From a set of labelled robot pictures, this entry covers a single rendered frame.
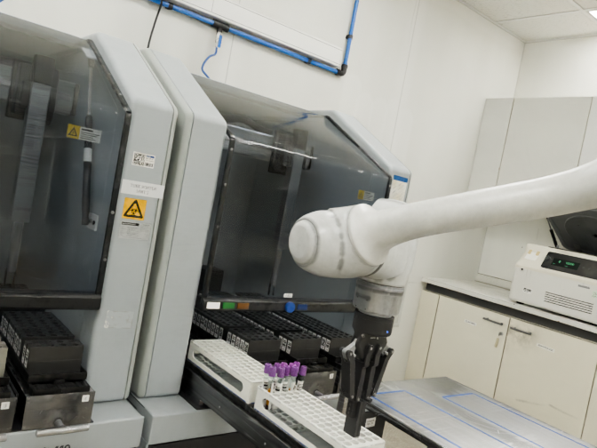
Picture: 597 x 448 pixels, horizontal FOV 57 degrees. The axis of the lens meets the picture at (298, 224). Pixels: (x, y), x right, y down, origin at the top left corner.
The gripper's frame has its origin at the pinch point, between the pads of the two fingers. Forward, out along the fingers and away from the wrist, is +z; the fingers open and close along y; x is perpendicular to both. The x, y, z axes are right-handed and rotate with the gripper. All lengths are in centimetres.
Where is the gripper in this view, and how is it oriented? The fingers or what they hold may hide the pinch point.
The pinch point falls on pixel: (354, 416)
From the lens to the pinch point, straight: 111.3
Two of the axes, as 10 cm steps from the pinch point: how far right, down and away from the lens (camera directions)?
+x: 6.2, 1.6, -7.7
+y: -7.6, -1.1, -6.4
